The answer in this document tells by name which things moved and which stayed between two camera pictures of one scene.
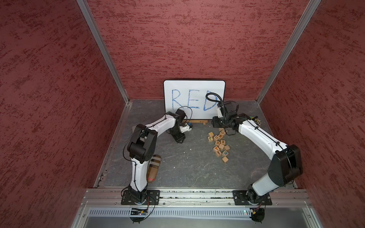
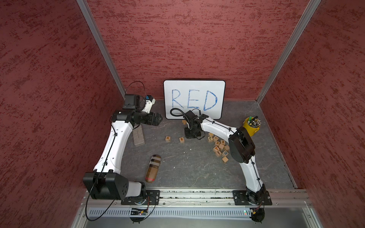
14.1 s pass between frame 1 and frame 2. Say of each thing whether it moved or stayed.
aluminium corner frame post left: stayed
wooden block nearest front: stayed
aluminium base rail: stayed
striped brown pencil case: stayed
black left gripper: moved
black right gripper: moved
